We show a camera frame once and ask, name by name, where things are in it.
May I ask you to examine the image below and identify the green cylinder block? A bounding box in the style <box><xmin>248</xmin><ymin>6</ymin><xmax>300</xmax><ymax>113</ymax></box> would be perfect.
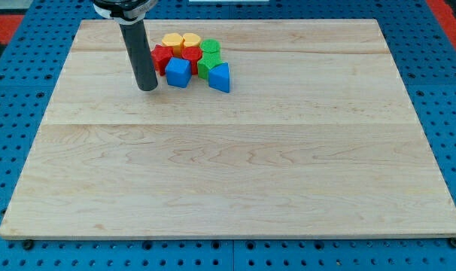
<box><xmin>199</xmin><ymin>38</ymin><xmax>220</xmax><ymax>53</ymax></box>

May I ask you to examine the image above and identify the blue cube block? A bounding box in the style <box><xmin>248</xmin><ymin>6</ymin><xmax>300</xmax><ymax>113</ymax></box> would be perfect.
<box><xmin>165</xmin><ymin>57</ymin><xmax>191</xmax><ymax>88</ymax></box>

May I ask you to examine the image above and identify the yellow hexagon block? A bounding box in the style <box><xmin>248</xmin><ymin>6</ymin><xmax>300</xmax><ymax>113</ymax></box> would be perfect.
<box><xmin>162</xmin><ymin>32</ymin><xmax>184</xmax><ymax>58</ymax></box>

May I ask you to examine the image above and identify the blue triangle block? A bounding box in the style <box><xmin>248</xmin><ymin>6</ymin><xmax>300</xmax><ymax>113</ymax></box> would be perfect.
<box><xmin>208</xmin><ymin>62</ymin><xmax>230</xmax><ymax>93</ymax></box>

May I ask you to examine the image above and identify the red star block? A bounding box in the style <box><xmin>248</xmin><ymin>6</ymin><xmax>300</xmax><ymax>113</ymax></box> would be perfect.
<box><xmin>151</xmin><ymin>44</ymin><xmax>174</xmax><ymax>76</ymax></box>

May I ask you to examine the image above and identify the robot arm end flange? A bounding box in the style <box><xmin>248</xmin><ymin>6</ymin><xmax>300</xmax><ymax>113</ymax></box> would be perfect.
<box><xmin>93</xmin><ymin>0</ymin><xmax>158</xmax><ymax>25</ymax></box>

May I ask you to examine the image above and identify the red cylinder block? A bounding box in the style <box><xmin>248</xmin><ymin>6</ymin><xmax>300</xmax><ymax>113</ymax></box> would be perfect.
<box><xmin>181</xmin><ymin>47</ymin><xmax>202</xmax><ymax>75</ymax></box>

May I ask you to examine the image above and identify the light wooden board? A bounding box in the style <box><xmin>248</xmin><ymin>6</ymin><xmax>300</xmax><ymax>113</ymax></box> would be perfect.
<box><xmin>0</xmin><ymin>19</ymin><xmax>456</xmax><ymax>240</ymax></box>

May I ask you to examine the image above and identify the yellow heart block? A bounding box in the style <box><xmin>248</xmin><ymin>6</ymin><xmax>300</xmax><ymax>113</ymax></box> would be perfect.
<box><xmin>182</xmin><ymin>32</ymin><xmax>202</xmax><ymax>48</ymax></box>

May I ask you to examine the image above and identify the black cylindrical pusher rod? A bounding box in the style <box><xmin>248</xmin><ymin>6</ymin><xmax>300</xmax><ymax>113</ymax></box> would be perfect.
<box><xmin>120</xmin><ymin>20</ymin><xmax>158</xmax><ymax>91</ymax></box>

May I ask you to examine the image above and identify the green star block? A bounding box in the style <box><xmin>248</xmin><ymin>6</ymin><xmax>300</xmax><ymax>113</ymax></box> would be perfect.
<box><xmin>197</xmin><ymin>52</ymin><xmax>223</xmax><ymax>80</ymax></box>

